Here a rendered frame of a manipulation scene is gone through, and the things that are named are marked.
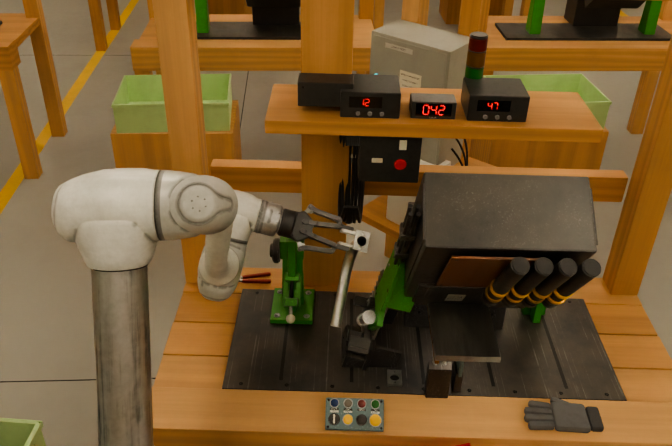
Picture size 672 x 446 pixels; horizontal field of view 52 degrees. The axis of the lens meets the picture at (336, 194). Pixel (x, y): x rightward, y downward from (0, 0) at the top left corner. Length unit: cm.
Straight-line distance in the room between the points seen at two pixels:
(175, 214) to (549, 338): 133
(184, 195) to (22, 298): 274
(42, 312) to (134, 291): 247
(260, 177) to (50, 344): 172
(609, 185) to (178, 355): 141
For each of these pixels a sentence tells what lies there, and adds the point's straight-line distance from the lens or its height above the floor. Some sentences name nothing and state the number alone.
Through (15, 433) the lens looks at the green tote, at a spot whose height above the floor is 92.
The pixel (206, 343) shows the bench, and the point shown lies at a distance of 214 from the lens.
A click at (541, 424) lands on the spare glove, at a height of 92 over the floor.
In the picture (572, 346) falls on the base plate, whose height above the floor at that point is 90.
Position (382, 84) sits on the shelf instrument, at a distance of 190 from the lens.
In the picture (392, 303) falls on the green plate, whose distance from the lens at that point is 188.
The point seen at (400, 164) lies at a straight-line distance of 193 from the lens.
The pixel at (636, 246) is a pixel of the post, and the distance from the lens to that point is 238.
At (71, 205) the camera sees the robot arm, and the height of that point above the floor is 168.
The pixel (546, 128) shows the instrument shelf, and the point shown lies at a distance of 193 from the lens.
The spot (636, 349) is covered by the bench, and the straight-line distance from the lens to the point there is 231.
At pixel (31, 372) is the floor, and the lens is 349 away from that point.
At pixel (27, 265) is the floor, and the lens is 413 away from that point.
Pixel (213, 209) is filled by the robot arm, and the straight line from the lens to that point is 122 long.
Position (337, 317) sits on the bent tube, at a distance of 197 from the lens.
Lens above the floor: 235
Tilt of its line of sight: 32 degrees down
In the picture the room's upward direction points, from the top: 1 degrees clockwise
